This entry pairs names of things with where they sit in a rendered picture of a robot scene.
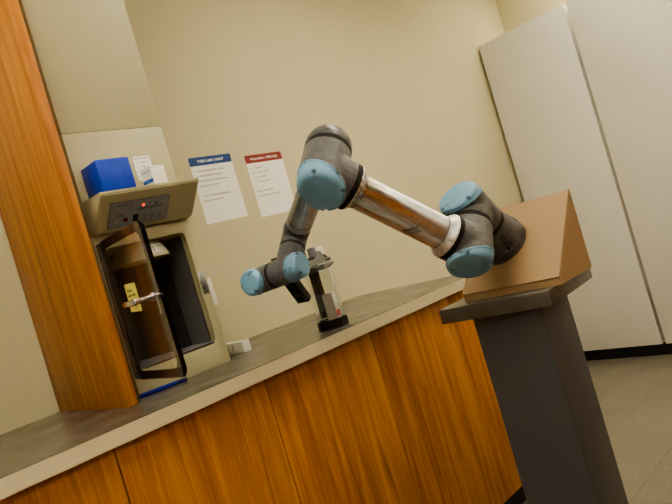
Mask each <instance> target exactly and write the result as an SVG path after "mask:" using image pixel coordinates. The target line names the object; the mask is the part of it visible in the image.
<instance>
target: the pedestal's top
mask: <svg viewBox="0 0 672 504"><path fill-rule="evenodd" d="M591 278H592V274H591V270H590V268H589V269H587V270H586V271H584V272H582V273H581V274H579V275H577V276H576V277H574V278H572V279H571V280H569V281H567V282H566V283H564V284H562V285H557V286H552V287H546V288H541V289H535V290H530V291H524V292H519V293H513V294H508V295H502V296H497V297H491V298H486V299H480V300H474V301H469V302H465V299H464V298H462V299H460V300H458V301H456V302H455V303H453V304H451V305H449V306H447V307H445V308H443V309H441V310H439V314H440V317H441V321H442V324H449V323H455V322H461V321H466V320H472V319H478V318H484V317H490V316H496V315H501V314H507V313H513V312H519V311H525V310H531V309H537V308H542V307H548V306H553V305H554V304H556V303H557V302H559V301H560V300H561V299H563V298H564V297H566V296H567V295H568V294H570V293H571V292H573V291H574V290H575V289H577V288H578V287H580V286H581V285H582V284H584V283H585V282H587V281H588V280H589V279H591Z"/></svg>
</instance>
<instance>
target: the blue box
mask: <svg viewBox="0 0 672 504"><path fill-rule="evenodd" d="M81 174H82V177H83V181H84V184H85V187H86V191H87V194H88V197H89V199H90V198H91V197H93V196H94V195H96V194H98V193H99V192H105V191H111V190H118V189H124V188H131V187H136V183H135V179H134V176H133V173H132V169H131V166H130V163H129V159H128V157H119V158H110V159H101V160H95V161H93V162H92V163H90V164H89V165H88V166H86V167H85V168H84V169H82V170H81Z"/></svg>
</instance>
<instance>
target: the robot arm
mask: <svg viewBox="0 0 672 504"><path fill-rule="evenodd" d="M351 157H352V143H351V140H350V137H349V135H348V134H347V133H346V132H345V131H344V130H343V129H342V128H340V127H339V126H336V125H332V124H324V125H320V126H318V127H316V128H315V129H313V130H312V131H311V132H310V134H309V135H308V137H307V139H306V141H305V145H304V150H303V154H302V158H301V162H300V166H299V168H298V171H297V182H296V186H297V191H296V194H295V197H294V200H293V203H292V206H291V209H290V211H289V214H288V217H287V219H286V221H285V224H284V226H283V233H282V237H281V241H280V245H279V249H278V254H277V257H276V258H273V259H271V262H269V263H267V264H265V265H262V266H259V267H257V268H251V269H249V270H248V271H245V272H244V273H243V274H242V276H241V279H240V284H241V287H242V290H243V291H244V292H245V293H246V294H247V295H249V296H256V295H261V294H262V293H265V292H268V291H271V290H273V289H277V288H279V287H282V286H284V285H285V287H286V288H287V290H288V291H289V292H290V294H291V295H292V296H293V298H294V299H295V300H296V302H297V303H298V304H300V303H305V302H309V301H310V299H311V295H310V294H309V292H308V291H307V289H306V288H305V287H304V285H303V284H302V283H301V281H300V279H302V278H304V277H306V276H308V275H309V274H310V273H313V272H316V271H320V270H323V269H326V268H328V267H330V266H331V265H332V264H333V263H334V261H331V262H327V261H326V259H325V257H324V256H323V254H322V252H321V251H317V252H316V253H315V258H314V260H311V261H309V260H308V258H307V257H306V254H305V249H306V244H307V240H308V237H309V234H310V232H311V229H312V226H313V224H314V221H315V219H316V216H317V214H318V211H319V210H321V211H325V209H327V210H328V211H332V210H335V209H337V208H338V209H340V210H344V209H347V208H352V209H354V210H357V211H359V212H361V213H363V214H365V215H367V216H369V217H371V218H373V219H375V220H377V221H379V222H381V223H383V224H385V225H387V226H389V227H391V228H393V229H395V230H397V231H399V232H401V233H403V234H405V235H407V236H409V237H411V238H413V239H415V240H417V241H419V242H421V243H423V244H425V245H427V246H429V247H431V250H432V253H433V255H434V256H436V257H438V258H440V259H442V260H444V261H445V262H446V268H447V271H448V272H449V273H450V274H451V275H453V276H455V277H458V278H474V277H478V276H481V275H483V274H485V273H486V272H488V271H489V270H490V269H491V267H492V266H495V265H500V264H503V263H505V262H507V261H509V260H510V259H512V258H513V257H514V256H515V255H516V254H517V253H518V252H519V251H520V249H521V248H522V246H523V244H524V242H525V239H526V230H525V227H524V226H523V225H522V224H521V222H520V221H519V220H517V219H516V218H514V217H511V216H509V215H508V214H505V213H503V212H502V211H501V210H500V209H499V208H498V207H497V206H496V204H495V203H494V202H493V201H492V200H491V199H490V198H489V197H488V196H487V194H486V193H485V192H484V191H483V190H482V188H481V187H479V186H478V185H477V184H476V183H475V182H473V181H463V182H460V183H458V184H456V185H454V186H453V187H451V188H450V189H449V190H448V191H447V192H446V193H445V194H444V195H443V197H442V198H441V200H440V203H439V209H440V211H441V213H442V214H441V213H439V212H437V211H435V210H433V209H431V208H429V207H427V206H426V205H424V204H422V203H420V202H418V201H416V200H414V199H412V198H410V197H408V196H406V195H404V194H402V193H400V192H398V191H397V190H395V189H393V188H391V187H389V186H387V185H385V184H383V183H381V182H379V181H377V180H375V179H373V178H371V177H370V176H368V175H367V174H366V171H365V168H364V166H362V165H360V164H359V163H357V162H355V161H353V160H351ZM315 265H317V266H315ZM312 266H314V267H312Z"/></svg>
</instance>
